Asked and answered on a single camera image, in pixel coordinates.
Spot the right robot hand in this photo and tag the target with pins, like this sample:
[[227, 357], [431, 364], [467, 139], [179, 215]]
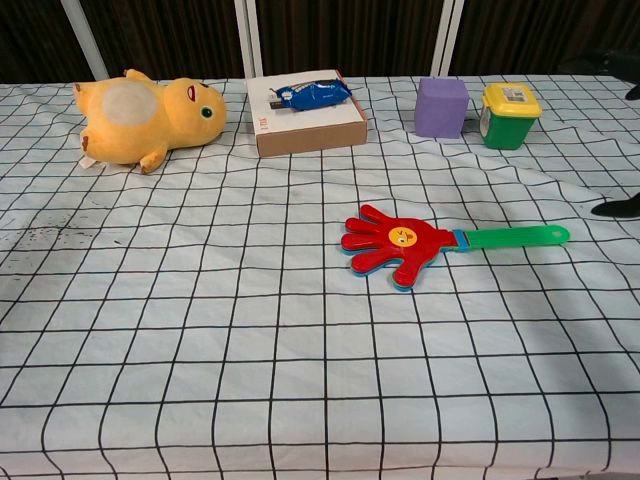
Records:
[[620, 207]]

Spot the green container yellow lid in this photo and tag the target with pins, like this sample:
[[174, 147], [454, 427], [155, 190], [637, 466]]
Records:
[[505, 127]]

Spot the purple foam cube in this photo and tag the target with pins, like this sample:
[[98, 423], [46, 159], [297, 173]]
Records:
[[440, 107]]

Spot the white black checked tablecloth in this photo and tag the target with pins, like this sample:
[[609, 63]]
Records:
[[225, 325]]

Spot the white cardboard box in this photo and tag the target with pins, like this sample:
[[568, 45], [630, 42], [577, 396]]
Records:
[[310, 127]]

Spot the white metal frame post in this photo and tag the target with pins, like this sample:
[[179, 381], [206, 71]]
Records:
[[85, 37], [248, 37], [446, 35]]

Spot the yellow plush toy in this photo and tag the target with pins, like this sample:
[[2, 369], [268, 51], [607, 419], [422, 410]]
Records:
[[150, 120]]

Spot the red hand clapper toy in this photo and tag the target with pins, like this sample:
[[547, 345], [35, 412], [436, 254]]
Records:
[[415, 240]]

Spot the blue snack packet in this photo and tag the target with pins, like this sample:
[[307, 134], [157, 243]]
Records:
[[312, 95]]

